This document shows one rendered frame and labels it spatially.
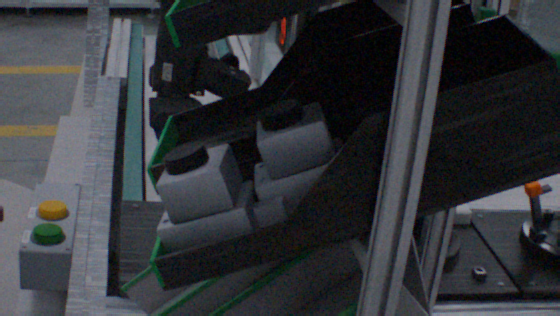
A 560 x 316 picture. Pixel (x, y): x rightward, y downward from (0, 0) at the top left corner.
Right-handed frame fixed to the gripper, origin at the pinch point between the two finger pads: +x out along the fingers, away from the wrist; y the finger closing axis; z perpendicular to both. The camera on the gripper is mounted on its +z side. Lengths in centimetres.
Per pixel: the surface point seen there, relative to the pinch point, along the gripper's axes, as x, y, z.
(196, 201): -12.7, -46.1, -0.9
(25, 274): 19.2, -1.7, -17.5
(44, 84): 109, 363, -52
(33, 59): 108, 412, -64
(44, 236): 14.5, -0.1, -15.2
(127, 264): 14.4, -6.0, -4.5
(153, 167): -9.4, -32.8, -3.3
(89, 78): 18, 82, -14
